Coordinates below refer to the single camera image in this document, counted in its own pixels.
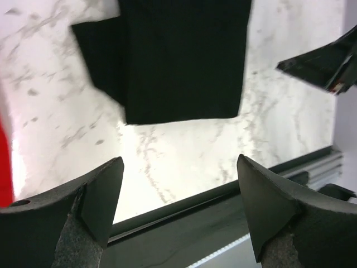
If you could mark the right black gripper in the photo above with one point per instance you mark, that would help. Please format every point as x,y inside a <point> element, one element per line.
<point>331,68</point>

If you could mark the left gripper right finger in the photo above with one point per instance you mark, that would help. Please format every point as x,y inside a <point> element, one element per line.
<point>291,225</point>

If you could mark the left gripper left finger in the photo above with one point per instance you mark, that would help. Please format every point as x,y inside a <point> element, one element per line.
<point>67,226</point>

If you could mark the black t shirt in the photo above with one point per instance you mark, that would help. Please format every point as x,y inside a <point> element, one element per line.
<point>169,61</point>

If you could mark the bright red t shirt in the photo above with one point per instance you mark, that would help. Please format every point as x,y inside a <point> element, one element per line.
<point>7,192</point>

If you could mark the aluminium table edge rail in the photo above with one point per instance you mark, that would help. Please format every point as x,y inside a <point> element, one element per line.
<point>313,170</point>

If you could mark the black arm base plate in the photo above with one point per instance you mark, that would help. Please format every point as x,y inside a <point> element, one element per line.
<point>178,234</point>

